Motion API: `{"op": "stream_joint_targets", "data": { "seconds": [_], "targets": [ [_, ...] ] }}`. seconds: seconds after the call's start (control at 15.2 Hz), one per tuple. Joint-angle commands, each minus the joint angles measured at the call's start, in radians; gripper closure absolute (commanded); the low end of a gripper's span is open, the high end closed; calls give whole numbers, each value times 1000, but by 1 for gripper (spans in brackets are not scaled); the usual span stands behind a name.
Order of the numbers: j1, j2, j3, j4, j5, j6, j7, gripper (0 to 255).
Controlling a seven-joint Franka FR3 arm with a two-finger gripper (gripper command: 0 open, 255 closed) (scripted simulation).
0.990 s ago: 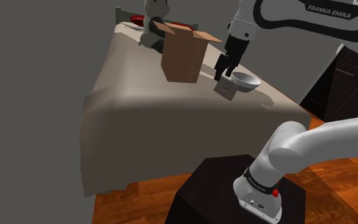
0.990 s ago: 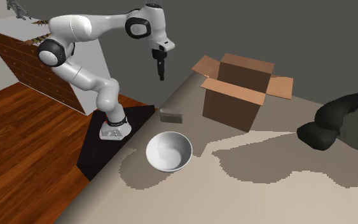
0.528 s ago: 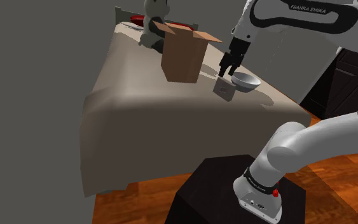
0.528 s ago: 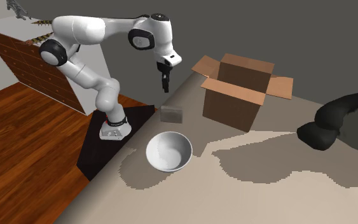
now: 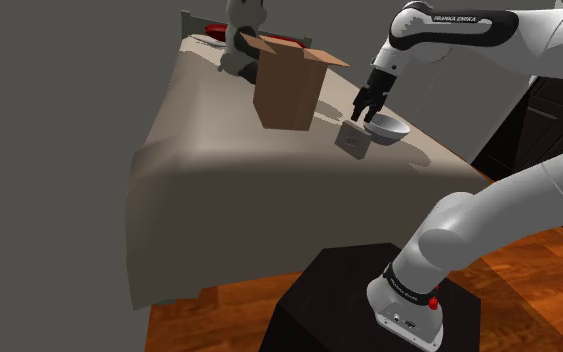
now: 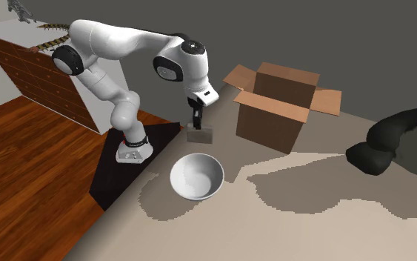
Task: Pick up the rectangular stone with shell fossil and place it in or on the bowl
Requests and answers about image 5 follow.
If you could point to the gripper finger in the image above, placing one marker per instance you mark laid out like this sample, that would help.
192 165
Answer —
371 114
356 112

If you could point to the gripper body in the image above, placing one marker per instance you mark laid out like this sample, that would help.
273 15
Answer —
377 88

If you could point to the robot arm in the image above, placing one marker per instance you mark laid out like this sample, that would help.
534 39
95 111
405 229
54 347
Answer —
486 214

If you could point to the grey bowl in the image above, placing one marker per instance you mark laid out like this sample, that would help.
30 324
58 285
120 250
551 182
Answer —
387 129

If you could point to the small grey flat box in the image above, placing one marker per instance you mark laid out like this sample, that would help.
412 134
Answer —
353 141

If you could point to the open brown cardboard box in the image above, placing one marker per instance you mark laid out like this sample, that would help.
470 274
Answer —
288 90

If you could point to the grey plush toy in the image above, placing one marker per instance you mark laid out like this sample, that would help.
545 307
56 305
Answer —
238 44

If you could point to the bed with beige cover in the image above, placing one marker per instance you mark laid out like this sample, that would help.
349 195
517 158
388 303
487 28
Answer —
242 195

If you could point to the dark wooden cabinet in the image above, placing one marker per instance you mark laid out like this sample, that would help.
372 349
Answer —
529 141

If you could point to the red pillow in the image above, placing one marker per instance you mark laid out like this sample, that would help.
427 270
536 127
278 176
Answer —
217 31

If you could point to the black robot stand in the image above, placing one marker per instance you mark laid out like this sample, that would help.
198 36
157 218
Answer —
330 302

